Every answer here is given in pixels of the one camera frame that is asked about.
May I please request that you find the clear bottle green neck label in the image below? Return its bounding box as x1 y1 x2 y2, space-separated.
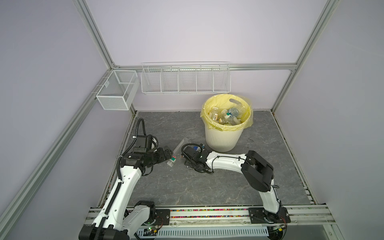
222 110 241 126

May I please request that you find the clear bottle red green label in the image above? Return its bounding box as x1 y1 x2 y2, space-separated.
167 138 191 167

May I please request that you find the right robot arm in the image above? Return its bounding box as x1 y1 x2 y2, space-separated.
181 144 291 225

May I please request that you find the yellow plastic bin liner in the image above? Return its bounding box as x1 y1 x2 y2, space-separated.
201 94 254 132

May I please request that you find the white plastic waste bin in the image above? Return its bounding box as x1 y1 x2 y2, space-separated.
204 93 252 153

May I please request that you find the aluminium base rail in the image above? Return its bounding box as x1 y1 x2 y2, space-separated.
78 204 345 240

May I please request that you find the clear bottle yellow white label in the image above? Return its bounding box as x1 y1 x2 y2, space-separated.
209 107 219 122

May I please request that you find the small white mesh basket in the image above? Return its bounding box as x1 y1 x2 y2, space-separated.
96 70 140 111

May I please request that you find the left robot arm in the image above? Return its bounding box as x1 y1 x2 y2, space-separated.
79 118 173 240

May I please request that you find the clear bottle blue label cap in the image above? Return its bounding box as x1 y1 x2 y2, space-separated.
193 145 205 152

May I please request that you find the blue label bottle white cap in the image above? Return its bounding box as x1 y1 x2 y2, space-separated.
228 106 246 119

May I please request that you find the long white wire basket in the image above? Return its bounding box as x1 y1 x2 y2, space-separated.
141 62 232 95

